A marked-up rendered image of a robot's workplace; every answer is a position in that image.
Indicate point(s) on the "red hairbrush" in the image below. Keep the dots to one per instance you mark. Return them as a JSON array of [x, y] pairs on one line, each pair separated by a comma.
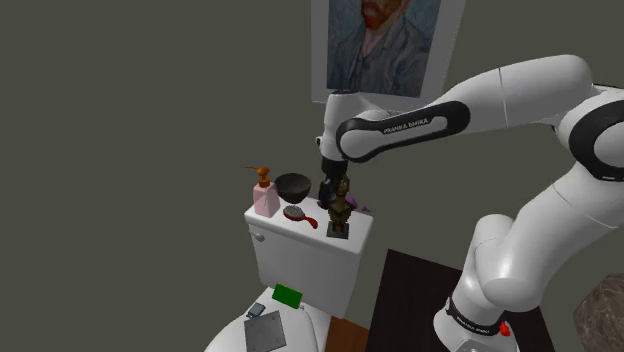
[[295, 213]]

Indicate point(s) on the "black bowl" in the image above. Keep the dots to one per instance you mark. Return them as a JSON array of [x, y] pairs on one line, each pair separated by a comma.
[[292, 187]]

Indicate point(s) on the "white toilet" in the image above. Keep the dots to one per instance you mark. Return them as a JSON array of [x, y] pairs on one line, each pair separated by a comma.
[[302, 258]]

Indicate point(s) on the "framed portrait painting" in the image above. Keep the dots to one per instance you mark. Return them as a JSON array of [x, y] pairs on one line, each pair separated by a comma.
[[380, 48]]

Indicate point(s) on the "green box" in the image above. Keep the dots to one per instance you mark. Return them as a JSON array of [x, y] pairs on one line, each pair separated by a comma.
[[286, 296]]

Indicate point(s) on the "purple object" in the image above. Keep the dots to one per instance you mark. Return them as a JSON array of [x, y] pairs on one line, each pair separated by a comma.
[[362, 206]]

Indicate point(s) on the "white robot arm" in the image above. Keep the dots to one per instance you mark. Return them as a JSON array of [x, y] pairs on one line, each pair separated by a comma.
[[526, 244]]

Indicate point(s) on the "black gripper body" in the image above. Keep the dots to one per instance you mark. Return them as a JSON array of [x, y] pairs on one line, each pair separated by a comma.
[[333, 170]]

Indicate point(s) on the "bronze figure on base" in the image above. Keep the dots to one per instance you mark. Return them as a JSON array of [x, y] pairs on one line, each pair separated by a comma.
[[340, 207]]

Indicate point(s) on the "grey square plate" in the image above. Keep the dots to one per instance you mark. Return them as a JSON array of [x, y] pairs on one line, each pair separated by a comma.
[[264, 334]]

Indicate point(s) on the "small grey phone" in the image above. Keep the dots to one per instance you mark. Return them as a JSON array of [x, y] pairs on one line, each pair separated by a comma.
[[256, 310]]

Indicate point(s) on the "brown stone block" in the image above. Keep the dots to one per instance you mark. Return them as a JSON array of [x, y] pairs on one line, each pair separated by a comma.
[[602, 317]]

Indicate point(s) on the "pink soap dispenser orange pump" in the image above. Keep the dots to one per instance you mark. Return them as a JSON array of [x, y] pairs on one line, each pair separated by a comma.
[[265, 200]]

